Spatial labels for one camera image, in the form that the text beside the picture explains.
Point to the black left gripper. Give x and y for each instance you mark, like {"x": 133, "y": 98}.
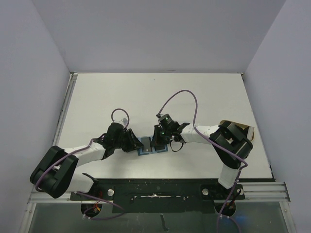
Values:
{"x": 135, "y": 143}

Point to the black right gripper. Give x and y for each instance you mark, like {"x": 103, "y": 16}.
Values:
{"x": 158, "y": 136}

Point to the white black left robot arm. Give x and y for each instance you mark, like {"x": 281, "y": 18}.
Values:
{"x": 54, "y": 174}

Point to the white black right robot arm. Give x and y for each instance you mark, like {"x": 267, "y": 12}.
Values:
{"x": 228, "y": 139}

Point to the beige oval card tray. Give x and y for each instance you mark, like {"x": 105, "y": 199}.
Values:
{"x": 242, "y": 126}

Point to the stack of credit cards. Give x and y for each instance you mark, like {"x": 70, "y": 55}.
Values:
{"x": 250, "y": 133}

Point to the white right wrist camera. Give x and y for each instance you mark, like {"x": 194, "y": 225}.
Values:
{"x": 160, "y": 116}

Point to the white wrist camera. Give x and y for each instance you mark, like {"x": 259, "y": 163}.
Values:
{"x": 123, "y": 122}
{"x": 160, "y": 116}

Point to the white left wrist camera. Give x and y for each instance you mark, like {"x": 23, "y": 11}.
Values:
{"x": 123, "y": 122}

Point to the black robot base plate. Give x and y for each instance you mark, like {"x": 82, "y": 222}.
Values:
{"x": 162, "y": 195}

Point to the aluminium left side rail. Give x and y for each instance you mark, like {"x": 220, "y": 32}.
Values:
{"x": 64, "y": 109}

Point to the aluminium rail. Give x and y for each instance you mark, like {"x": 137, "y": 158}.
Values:
{"x": 264, "y": 210}
{"x": 64, "y": 109}

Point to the aluminium front rail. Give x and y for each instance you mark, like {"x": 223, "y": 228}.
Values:
{"x": 264, "y": 210}

